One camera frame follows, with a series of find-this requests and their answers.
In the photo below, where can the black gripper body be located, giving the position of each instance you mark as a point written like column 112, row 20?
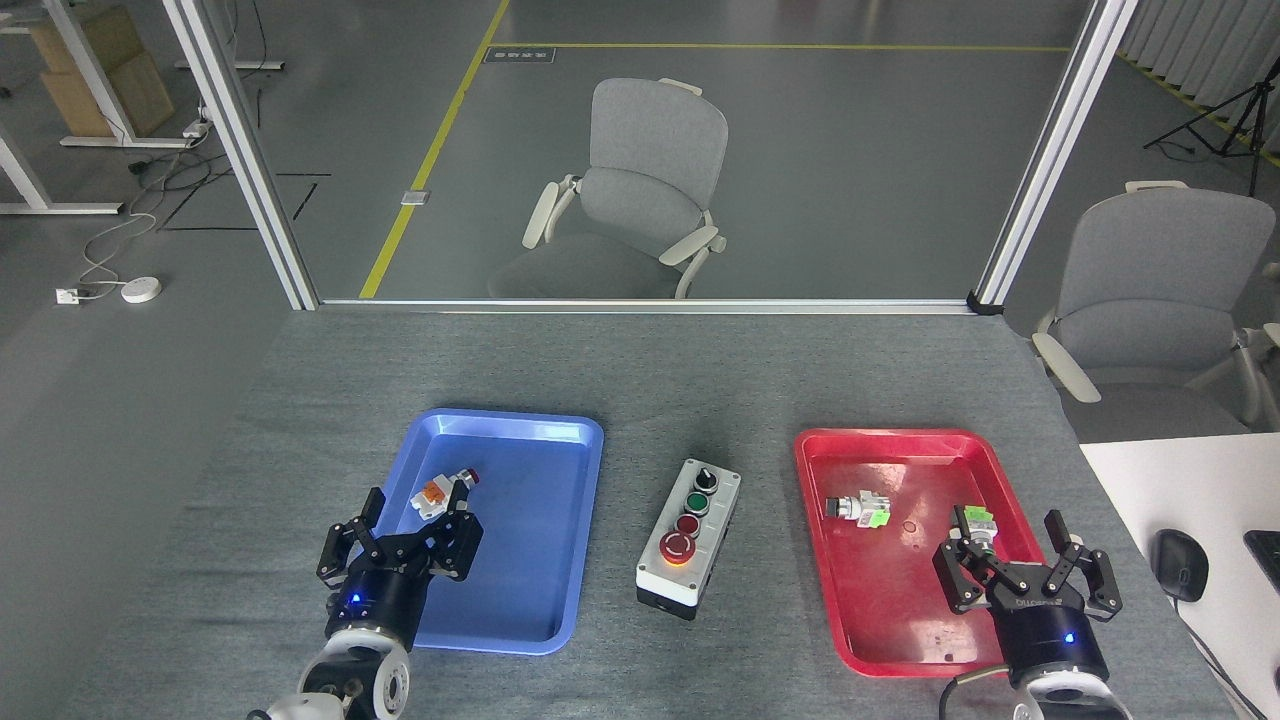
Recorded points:
column 1050, row 635
column 380, row 600

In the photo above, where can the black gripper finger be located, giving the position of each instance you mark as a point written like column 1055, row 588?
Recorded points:
column 1098, row 585
column 340, row 555
column 960, row 575
column 458, row 545

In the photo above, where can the grey control box with buttons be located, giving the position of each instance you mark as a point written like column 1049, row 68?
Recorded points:
column 685, row 540

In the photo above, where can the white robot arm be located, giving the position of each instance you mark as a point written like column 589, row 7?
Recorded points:
column 1070, row 702
column 355, row 675

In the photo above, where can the red push button orange block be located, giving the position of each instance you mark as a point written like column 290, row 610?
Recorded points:
column 435, row 492

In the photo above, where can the black push button green block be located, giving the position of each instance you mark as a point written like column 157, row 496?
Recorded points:
column 862, row 510

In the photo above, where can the brown cardboard box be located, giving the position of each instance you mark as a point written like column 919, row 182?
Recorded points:
column 140, row 95

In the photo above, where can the blue plastic tray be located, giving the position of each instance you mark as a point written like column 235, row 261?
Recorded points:
column 530, row 540

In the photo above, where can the red plastic tray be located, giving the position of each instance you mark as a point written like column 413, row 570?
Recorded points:
column 880, row 600

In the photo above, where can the black computer mouse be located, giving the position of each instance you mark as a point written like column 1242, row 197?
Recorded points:
column 1180, row 565

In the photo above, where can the white side table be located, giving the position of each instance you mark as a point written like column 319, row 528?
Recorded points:
column 1200, row 480

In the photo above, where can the black keyboard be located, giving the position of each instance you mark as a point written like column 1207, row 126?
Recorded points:
column 1266, row 555

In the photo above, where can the grey office chair white arms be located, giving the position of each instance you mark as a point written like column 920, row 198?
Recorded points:
column 650, row 130
column 1150, row 260

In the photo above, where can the white round floor device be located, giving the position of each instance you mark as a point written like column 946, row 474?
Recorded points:
column 141, row 290

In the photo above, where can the grey metal floor plate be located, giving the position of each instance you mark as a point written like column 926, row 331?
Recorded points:
column 416, row 197

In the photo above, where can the white power strip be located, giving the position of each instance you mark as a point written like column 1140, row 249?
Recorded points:
column 196, row 128

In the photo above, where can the dark floor label plate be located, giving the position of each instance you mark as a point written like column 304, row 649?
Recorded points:
column 519, row 55

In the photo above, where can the black tripod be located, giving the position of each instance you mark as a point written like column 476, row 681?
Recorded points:
column 1255, row 110

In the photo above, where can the white pleated curtain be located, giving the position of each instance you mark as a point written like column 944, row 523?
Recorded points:
column 1210, row 50

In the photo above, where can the green push button switch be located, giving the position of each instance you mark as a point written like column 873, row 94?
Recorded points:
column 980, row 522

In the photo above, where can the white wall socket plug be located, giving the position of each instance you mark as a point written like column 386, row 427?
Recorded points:
column 67, row 296

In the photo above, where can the silver aluminium post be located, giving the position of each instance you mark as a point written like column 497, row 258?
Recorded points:
column 1052, row 150
column 240, row 150

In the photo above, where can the white desk leg frame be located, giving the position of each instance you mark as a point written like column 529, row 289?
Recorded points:
column 230, row 65
column 60, row 209
column 120, row 142

